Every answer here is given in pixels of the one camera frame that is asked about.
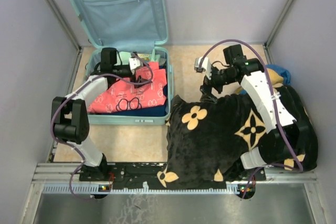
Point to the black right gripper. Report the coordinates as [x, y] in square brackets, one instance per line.
[206, 95]

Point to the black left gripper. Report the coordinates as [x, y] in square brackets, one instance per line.
[139, 80]

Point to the light green cartoon cloth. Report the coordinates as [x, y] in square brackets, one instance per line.
[123, 58]

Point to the pink printed garment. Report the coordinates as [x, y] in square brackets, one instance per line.
[149, 95]

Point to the dark blue shirt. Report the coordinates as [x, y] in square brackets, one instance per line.
[155, 111]

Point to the black floral fleece blanket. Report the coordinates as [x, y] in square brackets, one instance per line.
[204, 137]

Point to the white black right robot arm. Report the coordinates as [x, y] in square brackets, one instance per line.
[286, 134]

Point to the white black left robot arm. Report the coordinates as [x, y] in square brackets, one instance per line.
[69, 115]

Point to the light teal hardshell suitcase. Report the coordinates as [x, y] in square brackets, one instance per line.
[126, 25]

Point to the yellow and blue garment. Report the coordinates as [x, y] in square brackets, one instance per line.
[279, 76]

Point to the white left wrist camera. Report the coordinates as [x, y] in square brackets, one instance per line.
[135, 64]

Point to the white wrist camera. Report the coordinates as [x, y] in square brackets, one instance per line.
[135, 64]
[202, 64]

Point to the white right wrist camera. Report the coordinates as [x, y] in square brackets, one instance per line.
[202, 64]

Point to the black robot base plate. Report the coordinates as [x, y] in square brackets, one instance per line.
[131, 174]

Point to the aluminium frame rail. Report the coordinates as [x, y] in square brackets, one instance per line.
[284, 174]

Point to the white cable duct strip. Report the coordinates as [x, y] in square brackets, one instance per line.
[105, 188]

